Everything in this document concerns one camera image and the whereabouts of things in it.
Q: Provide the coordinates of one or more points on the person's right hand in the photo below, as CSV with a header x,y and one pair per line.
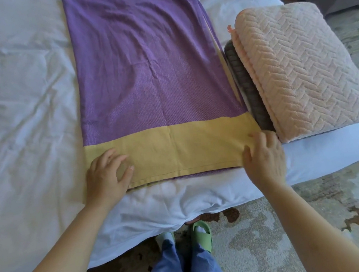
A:
x,y
266,163

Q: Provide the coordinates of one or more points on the person's left hand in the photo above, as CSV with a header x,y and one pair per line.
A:
x,y
105,181

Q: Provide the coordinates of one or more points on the person's left thumb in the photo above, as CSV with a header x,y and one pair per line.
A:
x,y
128,177

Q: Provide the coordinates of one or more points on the person's right thumb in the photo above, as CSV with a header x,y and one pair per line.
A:
x,y
247,158

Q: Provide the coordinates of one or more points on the purple and yellow towel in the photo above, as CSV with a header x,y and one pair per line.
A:
x,y
147,79

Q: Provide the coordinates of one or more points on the person's right forearm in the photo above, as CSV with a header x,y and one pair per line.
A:
x,y
313,232

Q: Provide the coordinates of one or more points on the person's left forearm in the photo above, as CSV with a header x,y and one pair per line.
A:
x,y
61,264

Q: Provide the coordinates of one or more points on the grey folded towel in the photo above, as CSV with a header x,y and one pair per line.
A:
x,y
251,93

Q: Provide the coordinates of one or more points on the green slipper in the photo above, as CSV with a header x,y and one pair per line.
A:
x,y
167,236
201,235

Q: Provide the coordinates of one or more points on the pink folded herringbone towel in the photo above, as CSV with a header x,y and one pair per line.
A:
x,y
301,72

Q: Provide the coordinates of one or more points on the blue trousers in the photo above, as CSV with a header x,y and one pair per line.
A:
x,y
185,269

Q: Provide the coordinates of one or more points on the white bed sheet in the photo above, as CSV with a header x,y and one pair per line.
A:
x,y
18,110

